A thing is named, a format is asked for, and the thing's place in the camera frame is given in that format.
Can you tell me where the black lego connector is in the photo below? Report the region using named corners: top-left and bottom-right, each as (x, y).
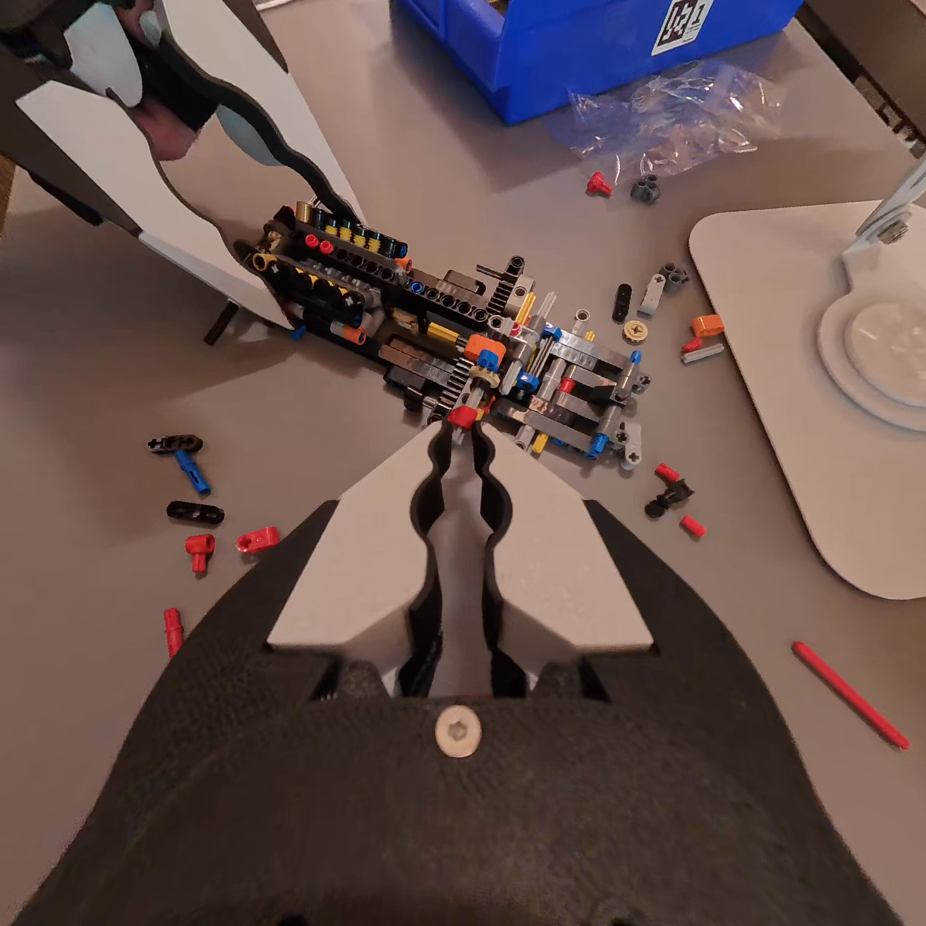
top-left (644, 480), bottom-right (695, 518)

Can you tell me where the long red lego axle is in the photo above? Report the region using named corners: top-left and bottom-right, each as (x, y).
top-left (790, 640), bottom-right (911, 750)

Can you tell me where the person's left hand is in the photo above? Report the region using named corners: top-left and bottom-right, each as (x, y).
top-left (137, 101), bottom-right (200, 162)

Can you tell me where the clear plastic bag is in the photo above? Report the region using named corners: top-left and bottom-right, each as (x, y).
top-left (546, 61), bottom-right (786, 178)

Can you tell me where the white lamp base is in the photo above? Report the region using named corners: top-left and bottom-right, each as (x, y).
top-left (687, 199), bottom-right (926, 601)

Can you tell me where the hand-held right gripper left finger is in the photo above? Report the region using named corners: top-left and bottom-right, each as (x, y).
top-left (266, 420), bottom-right (448, 697)

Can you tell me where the lego car chassis assembly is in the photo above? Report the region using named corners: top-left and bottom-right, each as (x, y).
top-left (203, 194), bottom-right (654, 462)

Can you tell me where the blue lego pin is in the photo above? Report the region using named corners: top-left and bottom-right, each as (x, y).
top-left (174, 450), bottom-right (212, 497)

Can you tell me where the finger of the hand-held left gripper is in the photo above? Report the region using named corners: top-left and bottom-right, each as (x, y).
top-left (14, 76), bottom-right (295, 331)
top-left (153, 0), bottom-right (364, 221)

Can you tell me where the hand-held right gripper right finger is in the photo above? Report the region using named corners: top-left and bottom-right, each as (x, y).
top-left (470, 420), bottom-right (655, 697)

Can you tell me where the blue plastic bin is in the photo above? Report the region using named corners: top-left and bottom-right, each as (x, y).
top-left (391, 0), bottom-right (807, 125)

